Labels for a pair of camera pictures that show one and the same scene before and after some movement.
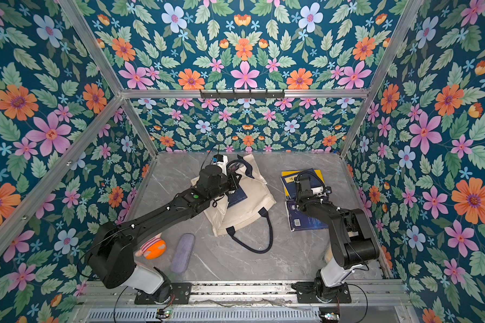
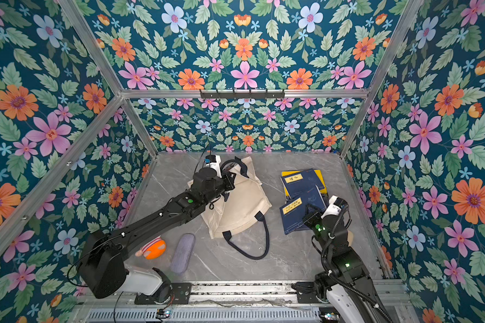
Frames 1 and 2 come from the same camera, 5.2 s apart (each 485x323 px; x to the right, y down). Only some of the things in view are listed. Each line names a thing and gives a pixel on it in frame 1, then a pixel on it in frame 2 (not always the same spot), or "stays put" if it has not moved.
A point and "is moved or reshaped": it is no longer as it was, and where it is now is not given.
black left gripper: [233, 184] stays put
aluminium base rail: [372, 301] stays put
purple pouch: [182, 253] stays put
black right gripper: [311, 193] → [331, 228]
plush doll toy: [153, 249] stays put
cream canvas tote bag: [247, 221] is moved or reshaped
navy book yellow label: [236, 197] → [293, 212]
